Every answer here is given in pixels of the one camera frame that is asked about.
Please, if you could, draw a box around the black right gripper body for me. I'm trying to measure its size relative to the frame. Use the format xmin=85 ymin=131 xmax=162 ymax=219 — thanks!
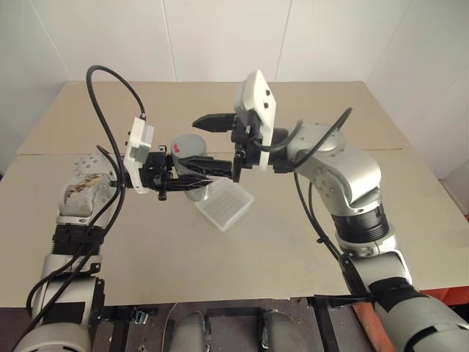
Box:
xmin=230 ymin=109 xmax=265 ymax=168

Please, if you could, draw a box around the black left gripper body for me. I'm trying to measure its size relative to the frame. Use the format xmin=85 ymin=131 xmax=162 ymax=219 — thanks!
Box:
xmin=141 ymin=144 xmax=177 ymax=202

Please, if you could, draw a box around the grey jar lid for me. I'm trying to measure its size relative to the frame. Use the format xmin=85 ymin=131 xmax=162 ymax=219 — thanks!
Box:
xmin=171 ymin=133 xmax=207 ymax=166

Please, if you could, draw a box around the clear plastic box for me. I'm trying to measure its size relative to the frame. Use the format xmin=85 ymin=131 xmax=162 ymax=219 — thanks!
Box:
xmin=194 ymin=181 xmax=256 ymax=232

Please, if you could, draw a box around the thin white cable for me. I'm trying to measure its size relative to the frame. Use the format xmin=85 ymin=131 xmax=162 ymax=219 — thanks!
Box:
xmin=162 ymin=302 xmax=180 ymax=352

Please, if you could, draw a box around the orange frame part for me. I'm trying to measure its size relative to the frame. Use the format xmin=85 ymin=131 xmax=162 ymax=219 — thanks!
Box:
xmin=352 ymin=285 xmax=469 ymax=352

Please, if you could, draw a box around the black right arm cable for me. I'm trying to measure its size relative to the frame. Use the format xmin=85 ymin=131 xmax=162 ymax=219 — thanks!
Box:
xmin=256 ymin=106 xmax=375 ymax=302

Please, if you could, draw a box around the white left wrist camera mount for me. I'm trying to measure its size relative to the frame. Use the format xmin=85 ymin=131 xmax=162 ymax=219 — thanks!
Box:
xmin=122 ymin=116 xmax=155 ymax=194

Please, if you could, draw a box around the black bracket with connector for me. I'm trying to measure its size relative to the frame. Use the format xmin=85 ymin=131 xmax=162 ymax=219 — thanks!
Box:
xmin=101 ymin=305 xmax=159 ymax=352

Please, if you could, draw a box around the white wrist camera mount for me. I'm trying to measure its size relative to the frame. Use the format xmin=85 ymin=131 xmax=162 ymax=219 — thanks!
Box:
xmin=234 ymin=69 xmax=278 ymax=172
xmin=122 ymin=116 xmax=155 ymax=194

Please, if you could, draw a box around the black metal frame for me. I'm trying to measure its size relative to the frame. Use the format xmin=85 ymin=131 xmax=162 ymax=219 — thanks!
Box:
xmin=306 ymin=292 xmax=375 ymax=352

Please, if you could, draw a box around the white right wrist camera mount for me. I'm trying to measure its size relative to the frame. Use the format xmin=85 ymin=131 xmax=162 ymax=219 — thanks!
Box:
xmin=234 ymin=69 xmax=278 ymax=172

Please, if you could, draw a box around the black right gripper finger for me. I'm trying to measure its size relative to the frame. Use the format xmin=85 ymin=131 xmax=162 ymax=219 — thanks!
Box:
xmin=178 ymin=145 xmax=245 ymax=183
xmin=191 ymin=112 xmax=236 ymax=134

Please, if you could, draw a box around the grey rounded shape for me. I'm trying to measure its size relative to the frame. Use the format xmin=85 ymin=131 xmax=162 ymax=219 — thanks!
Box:
xmin=257 ymin=308 xmax=295 ymax=352

